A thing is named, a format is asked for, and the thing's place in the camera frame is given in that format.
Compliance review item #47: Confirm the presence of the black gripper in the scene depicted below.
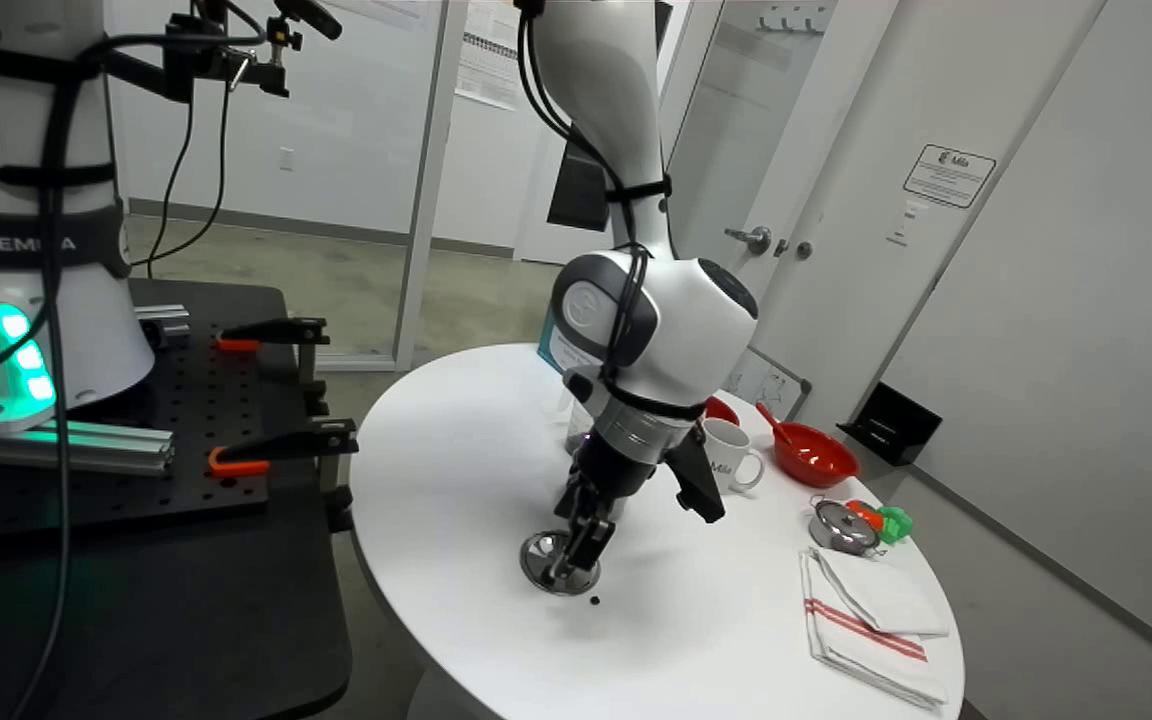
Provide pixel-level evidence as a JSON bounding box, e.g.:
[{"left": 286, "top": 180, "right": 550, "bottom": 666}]
[{"left": 551, "top": 427, "right": 669, "bottom": 585}]

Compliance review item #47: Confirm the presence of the round steel pot lid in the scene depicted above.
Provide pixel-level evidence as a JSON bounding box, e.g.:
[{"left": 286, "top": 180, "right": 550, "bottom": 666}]
[{"left": 516, "top": 526, "right": 605, "bottom": 598}]

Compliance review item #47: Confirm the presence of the white mug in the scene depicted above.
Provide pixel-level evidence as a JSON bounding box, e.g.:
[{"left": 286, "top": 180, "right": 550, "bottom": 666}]
[{"left": 702, "top": 417, "right": 772, "bottom": 494}]

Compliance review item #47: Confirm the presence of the white red-striped cloth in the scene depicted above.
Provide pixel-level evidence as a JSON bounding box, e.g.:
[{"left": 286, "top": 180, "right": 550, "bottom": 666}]
[{"left": 797, "top": 540, "right": 960, "bottom": 710}]

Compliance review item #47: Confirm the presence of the orange black clamp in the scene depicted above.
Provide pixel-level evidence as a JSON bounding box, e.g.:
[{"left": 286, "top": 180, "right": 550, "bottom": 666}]
[
  {"left": 204, "top": 310, "right": 338, "bottom": 365},
  {"left": 204, "top": 417, "right": 366, "bottom": 487}
]

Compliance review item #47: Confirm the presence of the orange green toy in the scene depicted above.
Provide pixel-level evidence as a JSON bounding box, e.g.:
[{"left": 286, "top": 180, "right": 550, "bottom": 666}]
[{"left": 847, "top": 494, "right": 920, "bottom": 551}]

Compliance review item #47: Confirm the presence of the black perforated robot table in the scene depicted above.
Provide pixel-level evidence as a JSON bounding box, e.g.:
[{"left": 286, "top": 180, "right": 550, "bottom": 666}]
[{"left": 0, "top": 276, "right": 357, "bottom": 720}]

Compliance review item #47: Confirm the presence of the paper poster on glass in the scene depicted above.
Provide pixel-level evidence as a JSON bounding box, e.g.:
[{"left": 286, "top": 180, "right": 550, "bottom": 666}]
[{"left": 451, "top": 0, "right": 540, "bottom": 112}]

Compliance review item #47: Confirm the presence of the red bowl with handle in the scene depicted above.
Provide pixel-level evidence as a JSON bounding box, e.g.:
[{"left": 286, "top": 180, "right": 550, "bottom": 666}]
[{"left": 752, "top": 400, "right": 861, "bottom": 490}]

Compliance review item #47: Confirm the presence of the black box by wall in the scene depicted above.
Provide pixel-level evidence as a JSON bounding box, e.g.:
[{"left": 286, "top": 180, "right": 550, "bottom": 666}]
[{"left": 841, "top": 379, "right": 950, "bottom": 472}]

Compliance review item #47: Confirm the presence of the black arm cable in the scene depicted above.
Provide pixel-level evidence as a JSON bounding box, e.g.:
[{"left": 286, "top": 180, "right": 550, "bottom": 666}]
[{"left": 510, "top": 0, "right": 678, "bottom": 393}]

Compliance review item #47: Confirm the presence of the white wall sign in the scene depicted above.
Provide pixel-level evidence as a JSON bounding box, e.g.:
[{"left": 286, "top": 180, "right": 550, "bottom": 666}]
[{"left": 901, "top": 140, "right": 999, "bottom": 211}]

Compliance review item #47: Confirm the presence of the aluminium rail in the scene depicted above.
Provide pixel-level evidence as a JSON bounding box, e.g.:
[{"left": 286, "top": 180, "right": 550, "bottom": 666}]
[{"left": 0, "top": 417, "right": 181, "bottom": 483}]

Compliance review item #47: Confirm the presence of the black camera stand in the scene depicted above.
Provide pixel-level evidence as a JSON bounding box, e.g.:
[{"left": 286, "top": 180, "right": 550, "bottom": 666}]
[{"left": 70, "top": 0, "right": 350, "bottom": 104}]

